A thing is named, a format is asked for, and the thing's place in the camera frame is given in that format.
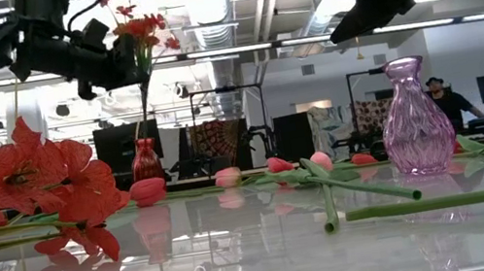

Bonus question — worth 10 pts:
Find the black partition panel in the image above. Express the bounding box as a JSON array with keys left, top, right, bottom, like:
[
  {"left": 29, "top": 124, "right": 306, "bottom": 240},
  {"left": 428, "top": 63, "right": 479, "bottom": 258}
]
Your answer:
[{"left": 271, "top": 111, "right": 317, "bottom": 165}]

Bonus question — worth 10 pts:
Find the white blue draped cloth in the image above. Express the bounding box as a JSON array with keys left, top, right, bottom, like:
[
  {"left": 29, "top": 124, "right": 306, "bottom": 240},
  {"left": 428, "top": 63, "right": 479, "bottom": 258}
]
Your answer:
[{"left": 306, "top": 100, "right": 361, "bottom": 163}]

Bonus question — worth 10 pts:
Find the black computer monitor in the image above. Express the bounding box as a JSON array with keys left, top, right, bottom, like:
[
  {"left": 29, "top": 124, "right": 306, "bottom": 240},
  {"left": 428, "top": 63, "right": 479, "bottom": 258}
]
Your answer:
[{"left": 91, "top": 118, "right": 167, "bottom": 178}]

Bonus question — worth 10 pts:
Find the yellow cable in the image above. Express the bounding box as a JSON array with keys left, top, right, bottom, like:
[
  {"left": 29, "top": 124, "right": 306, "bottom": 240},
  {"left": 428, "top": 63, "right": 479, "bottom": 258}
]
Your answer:
[{"left": 7, "top": 77, "right": 25, "bottom": 123}]

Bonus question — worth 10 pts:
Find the purple ribbed glass vase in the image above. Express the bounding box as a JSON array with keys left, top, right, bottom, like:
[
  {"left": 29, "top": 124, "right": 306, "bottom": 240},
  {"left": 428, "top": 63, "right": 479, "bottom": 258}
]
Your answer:
[{"left": 369, "top": 50, "right": 464, "bottom": 182}]

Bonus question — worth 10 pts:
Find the red glass vase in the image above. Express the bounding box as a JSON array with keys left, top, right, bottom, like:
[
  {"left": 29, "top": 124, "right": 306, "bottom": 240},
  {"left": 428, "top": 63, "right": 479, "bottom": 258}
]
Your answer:
[{"left": 126, "top": 136, "right": 166, "bottom": 184}]

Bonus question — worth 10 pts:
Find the black aluminium table frame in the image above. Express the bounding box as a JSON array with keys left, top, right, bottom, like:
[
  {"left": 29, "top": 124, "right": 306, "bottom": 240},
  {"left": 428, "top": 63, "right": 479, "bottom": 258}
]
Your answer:
[{"left": 129, "top": 127, "right": 484, "bottom": 207}]

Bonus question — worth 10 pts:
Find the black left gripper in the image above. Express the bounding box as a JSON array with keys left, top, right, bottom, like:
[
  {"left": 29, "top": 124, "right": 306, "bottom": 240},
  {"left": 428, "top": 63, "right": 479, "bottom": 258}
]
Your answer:
[{"left": 0, "top": 0, "right": 153, "bottom": 114}]

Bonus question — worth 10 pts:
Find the silver ventilation duct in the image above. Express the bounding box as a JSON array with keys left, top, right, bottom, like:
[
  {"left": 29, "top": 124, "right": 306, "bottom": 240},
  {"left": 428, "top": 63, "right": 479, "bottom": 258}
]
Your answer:
[{"left": 179, "top": 0, "right": 252, "bottom": 123}]

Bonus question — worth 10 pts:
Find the black metal frame stand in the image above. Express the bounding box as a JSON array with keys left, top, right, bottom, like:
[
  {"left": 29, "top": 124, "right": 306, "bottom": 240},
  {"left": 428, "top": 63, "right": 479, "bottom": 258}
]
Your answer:
[{"left": 188, "top": 80, "right": 276, "bottom": 178}]

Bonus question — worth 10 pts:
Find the red floral cloth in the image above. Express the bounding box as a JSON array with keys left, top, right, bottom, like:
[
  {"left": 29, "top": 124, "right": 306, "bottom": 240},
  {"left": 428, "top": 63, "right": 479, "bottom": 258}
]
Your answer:
[{"left": 350, "top": 96, "right": 398, "bottom": 137}]

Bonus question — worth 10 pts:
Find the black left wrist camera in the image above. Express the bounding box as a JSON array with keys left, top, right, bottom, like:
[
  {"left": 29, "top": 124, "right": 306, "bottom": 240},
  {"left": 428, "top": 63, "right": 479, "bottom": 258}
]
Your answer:
[{"left": 77, "top": 15, "right": 114, "bottom": 54}]

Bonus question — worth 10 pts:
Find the person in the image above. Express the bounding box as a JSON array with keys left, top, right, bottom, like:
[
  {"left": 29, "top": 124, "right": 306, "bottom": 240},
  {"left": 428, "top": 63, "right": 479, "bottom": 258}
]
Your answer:
[{"left": 424, "top": 69, "right": 484, "bottom": 137}]

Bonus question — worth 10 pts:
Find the mandala pattern tapestry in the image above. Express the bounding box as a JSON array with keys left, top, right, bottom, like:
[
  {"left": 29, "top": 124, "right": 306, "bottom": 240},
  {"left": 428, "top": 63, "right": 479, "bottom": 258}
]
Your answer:
[{"left": 189, "top": 117, "right": 247, "bottom": 167}]

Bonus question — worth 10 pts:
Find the red blossom spray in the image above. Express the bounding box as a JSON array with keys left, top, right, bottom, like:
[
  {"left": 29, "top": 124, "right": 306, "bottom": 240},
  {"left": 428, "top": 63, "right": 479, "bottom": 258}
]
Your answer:
[
  {"left": 0, "top": 101, "right": 141, "bottom": 271},
  {"left": 97, "top": 0, "right": 197, "bottom": 147}
]

